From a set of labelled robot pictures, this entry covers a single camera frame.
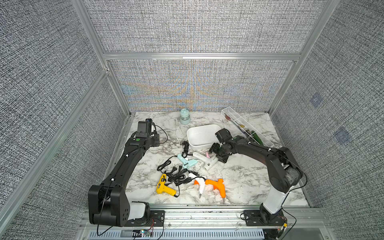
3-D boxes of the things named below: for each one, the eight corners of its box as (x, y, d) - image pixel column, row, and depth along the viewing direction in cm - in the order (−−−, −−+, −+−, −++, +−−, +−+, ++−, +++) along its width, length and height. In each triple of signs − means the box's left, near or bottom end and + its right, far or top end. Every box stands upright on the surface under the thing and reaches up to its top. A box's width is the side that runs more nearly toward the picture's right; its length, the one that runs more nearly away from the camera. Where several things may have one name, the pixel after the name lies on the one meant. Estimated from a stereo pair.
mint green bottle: (180, 124, 112) (179, 117, 106) (181, 116, 118) (180, 108, 111) (190, 124, 112) (190, 117, 106) (190, 116, 118) (190, 108, 111)
